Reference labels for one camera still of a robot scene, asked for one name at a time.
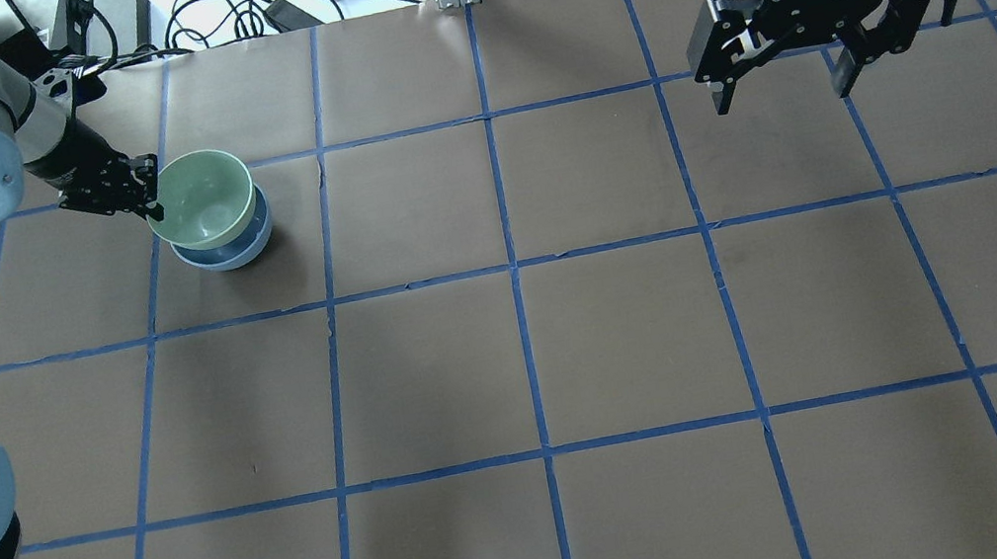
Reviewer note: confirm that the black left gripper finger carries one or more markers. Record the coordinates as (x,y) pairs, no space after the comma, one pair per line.
(132,186)

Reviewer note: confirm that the green ceramic bowl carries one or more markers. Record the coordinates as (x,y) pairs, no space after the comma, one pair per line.
(207,199)

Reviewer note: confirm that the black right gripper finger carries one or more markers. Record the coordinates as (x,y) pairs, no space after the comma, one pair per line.
(893,33)
(732,37)

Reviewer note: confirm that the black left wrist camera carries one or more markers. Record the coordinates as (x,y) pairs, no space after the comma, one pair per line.
(63,88)

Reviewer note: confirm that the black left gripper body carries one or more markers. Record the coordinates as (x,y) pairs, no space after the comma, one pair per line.
(68,159)

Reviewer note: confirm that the black power adapter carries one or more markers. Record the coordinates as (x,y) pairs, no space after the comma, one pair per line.
(283,16)

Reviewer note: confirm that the blue ceramic bowl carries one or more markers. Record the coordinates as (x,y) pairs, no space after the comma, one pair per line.
(242,250)

